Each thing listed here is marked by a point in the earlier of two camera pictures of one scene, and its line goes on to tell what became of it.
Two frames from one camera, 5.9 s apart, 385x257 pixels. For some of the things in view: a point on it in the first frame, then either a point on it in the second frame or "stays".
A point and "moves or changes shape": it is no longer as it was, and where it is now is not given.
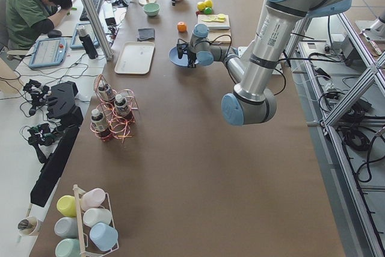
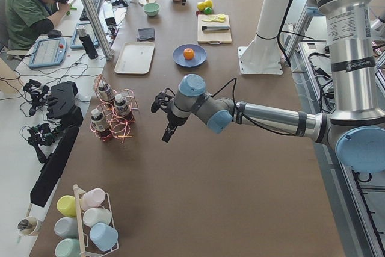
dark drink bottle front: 98,122 stays
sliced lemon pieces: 219,18 stays
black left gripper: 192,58 to 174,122
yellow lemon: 201,5 stays
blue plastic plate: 173,57 moves or changes shape
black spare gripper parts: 38,92 stays
